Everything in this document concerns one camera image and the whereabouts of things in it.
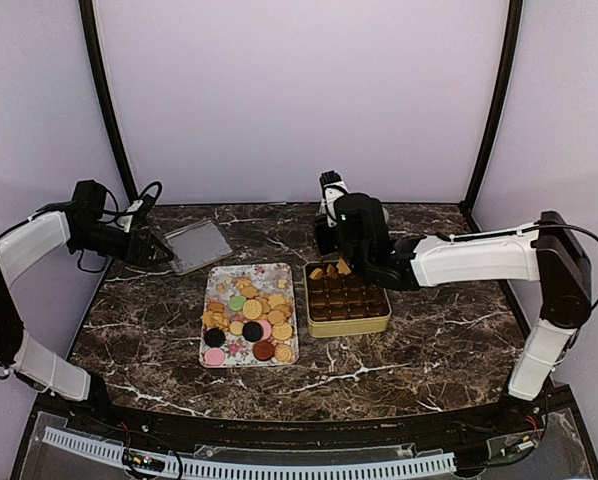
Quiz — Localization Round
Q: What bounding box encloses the green sandwich cookie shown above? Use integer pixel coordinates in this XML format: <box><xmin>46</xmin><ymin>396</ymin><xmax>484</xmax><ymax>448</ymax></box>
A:
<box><xmin>228</xmin><ymin>295</ymin><xmax>248</xmax><ymax>312</ymax></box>

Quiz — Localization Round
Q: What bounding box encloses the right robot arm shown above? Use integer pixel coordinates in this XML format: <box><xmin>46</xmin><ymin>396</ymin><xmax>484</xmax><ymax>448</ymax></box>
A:
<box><xmin>316</xmin><ymin>184</ymin><xmax>593</xmax><ymax>434</ymax></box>

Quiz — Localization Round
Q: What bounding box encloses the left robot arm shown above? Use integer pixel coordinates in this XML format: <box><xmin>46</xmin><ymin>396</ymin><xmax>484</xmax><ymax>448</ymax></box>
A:
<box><xmin>0</xmin><ymin>180</ymin><xmax>173</xmax><ymax>436</ymax></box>

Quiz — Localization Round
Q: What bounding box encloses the swirl butter cookie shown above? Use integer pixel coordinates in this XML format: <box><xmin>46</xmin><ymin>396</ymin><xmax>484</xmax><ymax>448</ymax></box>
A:
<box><xmin>274</xmin><ymin>343</ymin><xmax>295</xmax><ymax>364</ymax></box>

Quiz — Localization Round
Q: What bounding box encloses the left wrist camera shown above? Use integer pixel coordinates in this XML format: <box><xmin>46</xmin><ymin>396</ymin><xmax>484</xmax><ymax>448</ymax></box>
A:
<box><xmin>113</xmin><ymin>200</ymin><xmax>146</xmax><ymax>233</ymax></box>

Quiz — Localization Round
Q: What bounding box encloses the pink sandwich cookie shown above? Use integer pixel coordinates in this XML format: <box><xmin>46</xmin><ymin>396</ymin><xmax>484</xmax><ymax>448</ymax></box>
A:
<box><xmin>204</xmin><ymin>347</ymin><xmax>226</xmax><ymax>367</ymax></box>
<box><xmin>258</xmin><ymin>320</ymin><xmax>272</xmax><ymax>340</ymax></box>

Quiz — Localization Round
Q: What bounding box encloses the flower shaped cookie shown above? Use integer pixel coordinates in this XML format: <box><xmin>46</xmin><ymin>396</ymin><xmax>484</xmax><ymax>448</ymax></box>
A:
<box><xmin>336</xmin><ymin>258</ymin><xmax>352</xmax><ymax>276</ymax></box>
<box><xmin>326</xmin><ymin>264</ymin><xmax>339</xmax><ymax>279</ymax></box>

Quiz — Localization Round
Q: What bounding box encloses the silver tin lid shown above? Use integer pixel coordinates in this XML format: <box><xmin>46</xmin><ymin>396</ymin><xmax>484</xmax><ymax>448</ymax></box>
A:
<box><xmin>165</xmin><ymin>219</ymin><xmax>234</xmax><ymax>275</ymax></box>

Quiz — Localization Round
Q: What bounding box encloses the black sandwich cookie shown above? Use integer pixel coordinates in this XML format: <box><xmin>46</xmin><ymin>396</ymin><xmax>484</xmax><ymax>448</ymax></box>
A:
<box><xmin>203</xmin><ymin>328</ymin><xmax>226</xmax><ymax>348</ymax></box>
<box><xmin>242</xmin><ymin>321</ymin><xmax>263</xmax><ymax>343</ymax></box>

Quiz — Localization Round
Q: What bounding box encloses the dotted round yellow biscuit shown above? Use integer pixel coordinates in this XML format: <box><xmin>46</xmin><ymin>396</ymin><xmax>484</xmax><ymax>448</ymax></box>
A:
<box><xmin>242</xmin><ymin>299</ymin><xmax>263</xmax><ymax>321</ymax></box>

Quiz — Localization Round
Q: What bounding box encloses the floral cookie tray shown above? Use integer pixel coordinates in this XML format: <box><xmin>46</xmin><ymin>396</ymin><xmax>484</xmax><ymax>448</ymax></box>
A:
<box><xmin>199</xmin><ymin>263</ymin><xmax>299</xmax><ymax>369</ymax></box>

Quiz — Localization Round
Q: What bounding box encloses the white slotted cable duct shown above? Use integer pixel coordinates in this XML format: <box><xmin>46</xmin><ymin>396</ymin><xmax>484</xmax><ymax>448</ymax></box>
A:
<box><xmin>42</xmin><ymin>427</ymin><xmax>457</xmax><ymax>479</ymax></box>

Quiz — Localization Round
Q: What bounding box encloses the brown chocolate cookie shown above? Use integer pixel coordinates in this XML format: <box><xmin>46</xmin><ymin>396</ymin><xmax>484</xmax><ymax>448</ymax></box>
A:
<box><xmin>253</xmin><ymin>340</ymin><xmax>275</xmax><ymax>362</ymax></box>

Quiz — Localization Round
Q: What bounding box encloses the gold cookie tin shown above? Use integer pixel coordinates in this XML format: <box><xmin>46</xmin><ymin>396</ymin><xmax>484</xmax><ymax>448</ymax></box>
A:
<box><xmin>304</xmin><ymin>260</ymin><xmax>392</xmax><ymax>338</ymax></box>

